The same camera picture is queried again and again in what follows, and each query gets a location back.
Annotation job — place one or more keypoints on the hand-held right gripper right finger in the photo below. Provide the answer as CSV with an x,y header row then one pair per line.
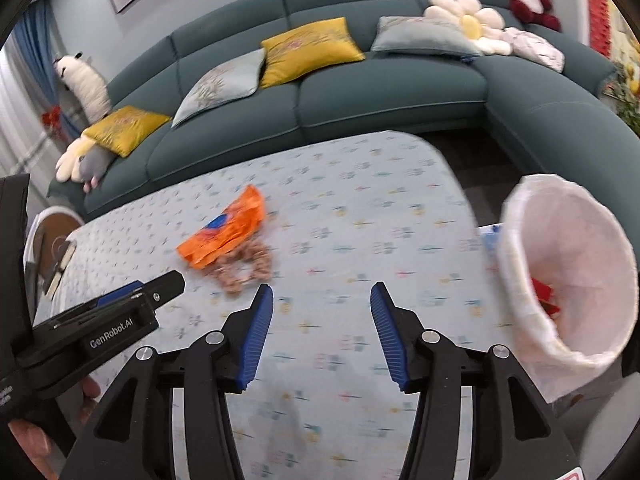
x,y
387,330

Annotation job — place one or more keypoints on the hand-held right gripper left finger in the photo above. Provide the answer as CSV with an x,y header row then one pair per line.
x,y
257,330

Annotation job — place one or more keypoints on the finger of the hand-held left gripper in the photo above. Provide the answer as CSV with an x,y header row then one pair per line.
x,y
120,294
167,287

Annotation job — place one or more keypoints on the brown scrunchie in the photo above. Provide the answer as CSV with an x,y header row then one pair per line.
x,y
257,256

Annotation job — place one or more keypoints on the orange snack bag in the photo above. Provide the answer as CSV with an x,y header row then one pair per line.
x,y
225,230

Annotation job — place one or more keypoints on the white and red paper carton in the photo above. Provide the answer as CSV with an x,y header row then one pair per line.
x,y
546,295

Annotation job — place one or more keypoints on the white lined waste bin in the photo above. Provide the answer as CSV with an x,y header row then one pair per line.
x,y
575,220

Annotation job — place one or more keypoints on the person's left hand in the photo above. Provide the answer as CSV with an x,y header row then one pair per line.
x,y
30,440

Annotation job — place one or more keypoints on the white round side table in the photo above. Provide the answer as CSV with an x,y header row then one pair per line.
x,y
50,240

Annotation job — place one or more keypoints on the floral light blue tablecloth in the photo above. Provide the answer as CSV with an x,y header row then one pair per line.
x,y
350,200

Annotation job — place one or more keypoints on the white and grey plush toy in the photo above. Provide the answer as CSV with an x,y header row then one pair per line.
x,y
82,162

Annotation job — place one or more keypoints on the yellow embroidered pillow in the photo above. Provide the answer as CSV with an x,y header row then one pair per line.
x,y
312,47
125,127

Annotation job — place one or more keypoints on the red curtain tie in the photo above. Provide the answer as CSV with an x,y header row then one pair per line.
x,y
50,116

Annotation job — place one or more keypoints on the white sheer curtain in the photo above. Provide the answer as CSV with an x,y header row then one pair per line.
x,y
15,125

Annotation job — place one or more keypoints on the grey embroidered pillow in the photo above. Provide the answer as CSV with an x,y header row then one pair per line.
x,y
420,37
220,85

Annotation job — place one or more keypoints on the long white plush toy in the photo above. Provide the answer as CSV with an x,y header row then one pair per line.
x,y
85,85

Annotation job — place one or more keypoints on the teal corner sofa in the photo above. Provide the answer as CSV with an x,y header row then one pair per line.
x,y
390,95

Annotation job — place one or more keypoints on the blue curtain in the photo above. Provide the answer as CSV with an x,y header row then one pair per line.
x,y
32,40

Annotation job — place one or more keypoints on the white flower cushion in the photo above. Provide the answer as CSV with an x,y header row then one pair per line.
x,y
465,20

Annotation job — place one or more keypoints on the pink quilted pillow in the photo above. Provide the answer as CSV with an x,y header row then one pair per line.
x,y
537,47

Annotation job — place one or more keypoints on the potted orchid plant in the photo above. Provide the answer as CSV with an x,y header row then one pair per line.
x,y
630,105

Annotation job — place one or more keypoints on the red wall decoration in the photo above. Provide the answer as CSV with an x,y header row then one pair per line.
x,y
600,15

